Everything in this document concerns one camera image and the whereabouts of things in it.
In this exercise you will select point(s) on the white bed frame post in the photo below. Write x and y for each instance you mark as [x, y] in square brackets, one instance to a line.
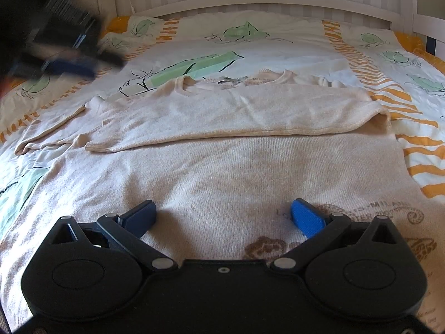
[422, 14]

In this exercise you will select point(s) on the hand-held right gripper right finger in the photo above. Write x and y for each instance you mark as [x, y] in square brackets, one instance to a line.
[307, 217]

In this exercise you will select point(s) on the beige knit sweater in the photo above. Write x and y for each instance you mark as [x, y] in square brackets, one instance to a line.
[222, 139]

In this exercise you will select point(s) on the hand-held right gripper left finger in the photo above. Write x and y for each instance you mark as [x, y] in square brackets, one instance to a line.
[140, 217]

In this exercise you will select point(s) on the leaf print bedspread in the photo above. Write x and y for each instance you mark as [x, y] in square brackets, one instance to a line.
[278, 45]

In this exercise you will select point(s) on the white bed headboard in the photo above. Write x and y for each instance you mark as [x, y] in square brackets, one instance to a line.
[271, 1]

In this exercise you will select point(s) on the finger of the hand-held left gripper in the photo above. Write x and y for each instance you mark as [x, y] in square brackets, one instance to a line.
[109, 58]
[71, 68]

